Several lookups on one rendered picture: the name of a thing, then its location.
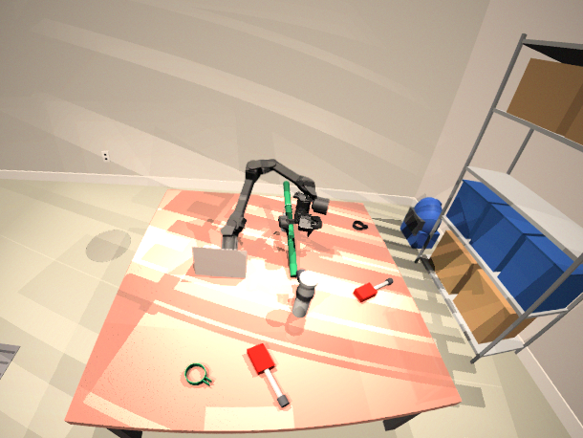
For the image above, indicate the white cylindrical post with cap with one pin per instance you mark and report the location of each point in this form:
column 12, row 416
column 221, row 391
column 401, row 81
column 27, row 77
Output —
column 307, row 283

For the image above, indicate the green ring with short tab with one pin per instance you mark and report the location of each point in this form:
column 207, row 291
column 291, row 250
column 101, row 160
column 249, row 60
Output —
column 198, row 382

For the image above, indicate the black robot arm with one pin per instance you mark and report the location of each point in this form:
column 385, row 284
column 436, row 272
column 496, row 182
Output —
column 236, row 221

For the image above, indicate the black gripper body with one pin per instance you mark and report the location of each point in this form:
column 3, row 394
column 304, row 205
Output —
column 284, row 220

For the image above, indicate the black cup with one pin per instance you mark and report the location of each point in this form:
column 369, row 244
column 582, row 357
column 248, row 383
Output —
column 303, row 298

